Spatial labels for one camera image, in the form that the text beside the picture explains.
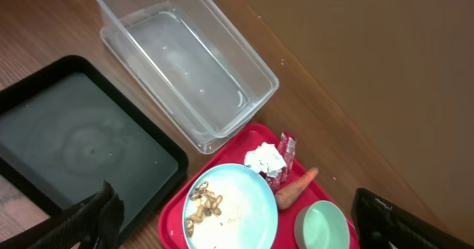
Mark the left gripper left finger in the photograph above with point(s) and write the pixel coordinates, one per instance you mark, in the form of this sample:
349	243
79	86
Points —
95	222

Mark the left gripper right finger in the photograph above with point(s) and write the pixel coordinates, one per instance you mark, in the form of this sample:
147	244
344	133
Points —
380	224

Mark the mint green bowl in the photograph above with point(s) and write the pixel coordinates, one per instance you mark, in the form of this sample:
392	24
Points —
321	225

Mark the orange carrot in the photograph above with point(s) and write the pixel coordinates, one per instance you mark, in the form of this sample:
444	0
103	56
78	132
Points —
286	196

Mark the red snack wrapper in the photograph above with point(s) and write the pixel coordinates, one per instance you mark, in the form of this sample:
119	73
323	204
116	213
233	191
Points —
287	148

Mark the white tissue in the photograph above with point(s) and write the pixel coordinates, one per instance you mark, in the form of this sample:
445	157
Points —
265	159

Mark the large light blue plate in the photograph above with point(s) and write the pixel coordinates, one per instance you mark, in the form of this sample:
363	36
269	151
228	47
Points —
249	215

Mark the black waste tray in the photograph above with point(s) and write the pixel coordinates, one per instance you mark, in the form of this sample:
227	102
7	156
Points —
66	130

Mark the peanut shells pile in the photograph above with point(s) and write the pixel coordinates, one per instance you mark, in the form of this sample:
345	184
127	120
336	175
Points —
206	204

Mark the clear plastic bin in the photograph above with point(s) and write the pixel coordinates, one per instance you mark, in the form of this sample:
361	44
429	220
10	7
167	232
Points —
193	63

